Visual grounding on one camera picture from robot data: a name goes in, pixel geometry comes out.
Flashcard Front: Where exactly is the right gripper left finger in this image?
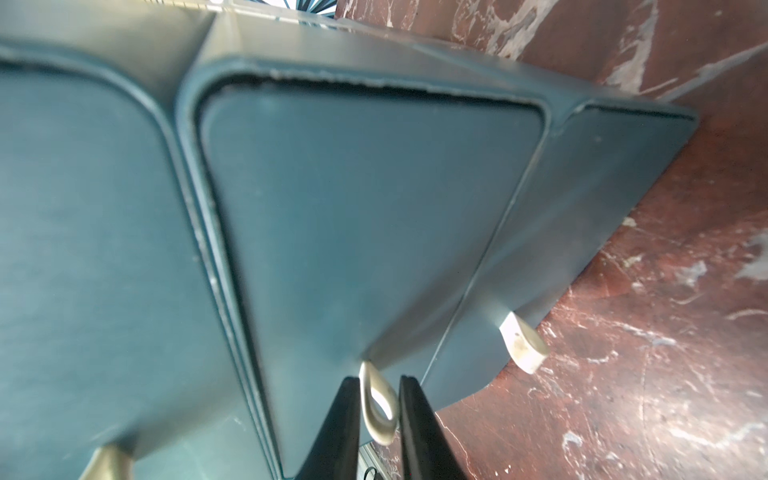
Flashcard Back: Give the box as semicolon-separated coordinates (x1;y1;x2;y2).
295;377;361;480

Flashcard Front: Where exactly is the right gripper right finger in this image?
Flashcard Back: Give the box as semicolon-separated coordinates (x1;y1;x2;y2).
399;375;467;480

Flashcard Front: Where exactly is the teal top drawer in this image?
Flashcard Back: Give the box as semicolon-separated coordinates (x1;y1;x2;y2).
1;65;267;479

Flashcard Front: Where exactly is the teal drawer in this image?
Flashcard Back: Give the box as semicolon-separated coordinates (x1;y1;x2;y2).
422;102;698;410
1;65;267;479
197;81;543;477

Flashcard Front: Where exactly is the teal three-drawer cabinet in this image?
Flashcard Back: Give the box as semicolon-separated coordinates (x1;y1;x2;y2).
1;1;698;479

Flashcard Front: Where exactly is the teal bottom drawer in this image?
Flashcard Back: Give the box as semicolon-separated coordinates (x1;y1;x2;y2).
422;102;698;410

